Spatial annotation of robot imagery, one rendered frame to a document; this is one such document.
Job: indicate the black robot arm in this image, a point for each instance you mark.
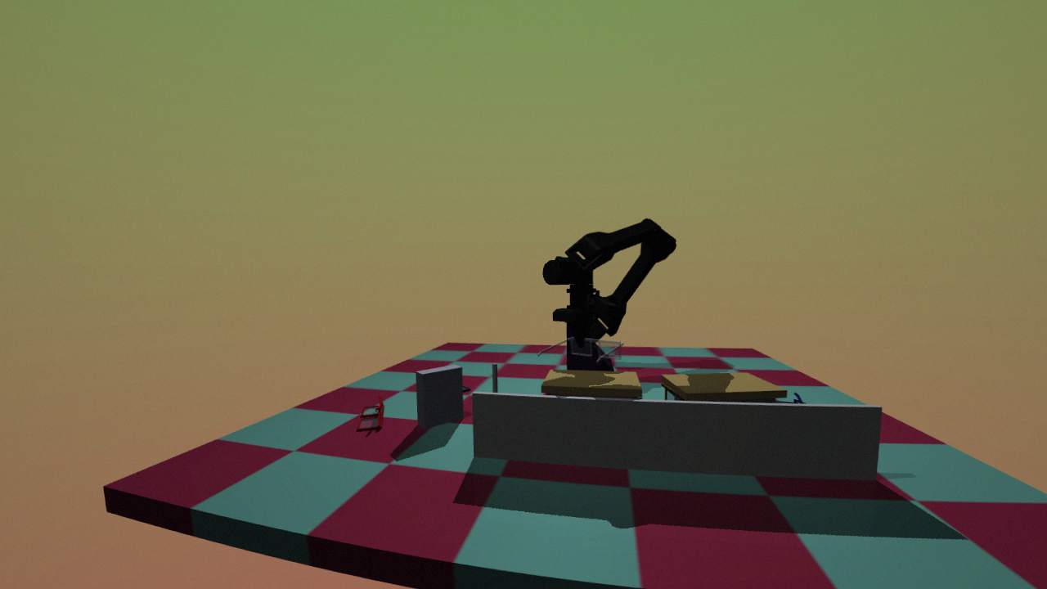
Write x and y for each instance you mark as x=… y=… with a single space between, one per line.
x=598 y=248

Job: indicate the dark grey rectangular panel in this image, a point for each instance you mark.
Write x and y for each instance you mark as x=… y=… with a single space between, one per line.
x=817 y=441

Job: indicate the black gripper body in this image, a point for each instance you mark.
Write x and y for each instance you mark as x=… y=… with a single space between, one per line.
x=575 y=311

